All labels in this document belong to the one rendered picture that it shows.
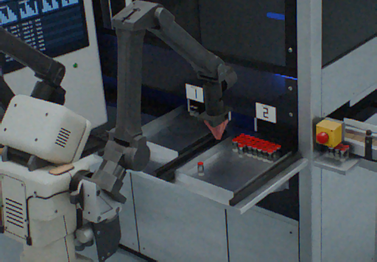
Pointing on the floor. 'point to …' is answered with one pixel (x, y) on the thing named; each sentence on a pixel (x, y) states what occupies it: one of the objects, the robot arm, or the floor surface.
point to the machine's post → (309, 114)
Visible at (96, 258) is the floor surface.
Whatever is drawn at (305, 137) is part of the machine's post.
